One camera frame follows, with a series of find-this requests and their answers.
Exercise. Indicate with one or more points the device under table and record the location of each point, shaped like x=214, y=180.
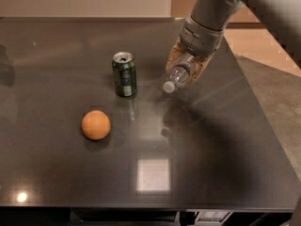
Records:
x=212, y=216

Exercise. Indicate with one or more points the green soda can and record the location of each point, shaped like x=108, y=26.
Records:
x=123, y=65

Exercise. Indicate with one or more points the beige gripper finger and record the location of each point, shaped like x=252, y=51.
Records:
x=196, y=67
x=176, y=54

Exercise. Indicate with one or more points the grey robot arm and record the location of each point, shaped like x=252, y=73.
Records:
x=282, y=18

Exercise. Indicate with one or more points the clear plastic water bottle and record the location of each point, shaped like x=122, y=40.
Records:
x=177, y=77

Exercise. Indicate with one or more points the orange ball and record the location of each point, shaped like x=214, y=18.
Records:
x=96, y=125

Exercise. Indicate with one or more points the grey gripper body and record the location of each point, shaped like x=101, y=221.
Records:
x=198, y=39

